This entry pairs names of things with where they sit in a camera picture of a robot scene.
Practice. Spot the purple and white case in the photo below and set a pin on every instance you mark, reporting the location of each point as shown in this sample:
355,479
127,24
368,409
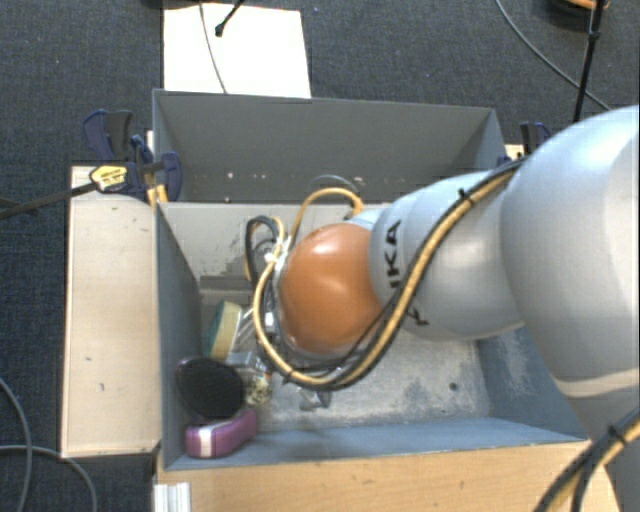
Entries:
220,435

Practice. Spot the grey metal bin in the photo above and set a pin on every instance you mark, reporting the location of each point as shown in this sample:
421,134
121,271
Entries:
400,395

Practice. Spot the green and yellow sponge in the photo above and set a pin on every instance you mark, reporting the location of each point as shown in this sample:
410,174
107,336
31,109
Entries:
223,330

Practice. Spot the black oval brush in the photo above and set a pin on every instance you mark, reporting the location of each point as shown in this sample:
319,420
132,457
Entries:
210,387

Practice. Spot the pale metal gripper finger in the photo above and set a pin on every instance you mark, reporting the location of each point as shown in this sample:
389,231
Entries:
242,360
258,391

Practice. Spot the pale wood board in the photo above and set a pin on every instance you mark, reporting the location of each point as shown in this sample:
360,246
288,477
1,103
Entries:
110,325

